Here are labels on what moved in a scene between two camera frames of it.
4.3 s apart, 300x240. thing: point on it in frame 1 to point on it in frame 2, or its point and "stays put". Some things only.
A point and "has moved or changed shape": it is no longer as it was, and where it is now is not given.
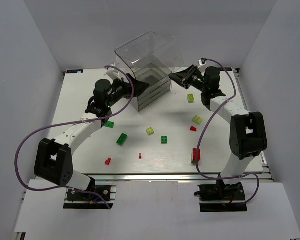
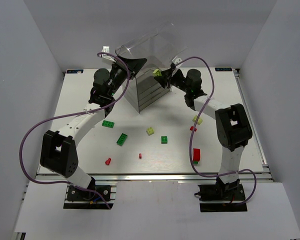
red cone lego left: (107, 162) stays put
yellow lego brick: (197, 119) stays put
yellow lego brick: (190, 98) has moved or changed shape
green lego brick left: (109, 124) stays put
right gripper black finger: (184, 77) to (165, 77)
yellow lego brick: (150, 131) stays put
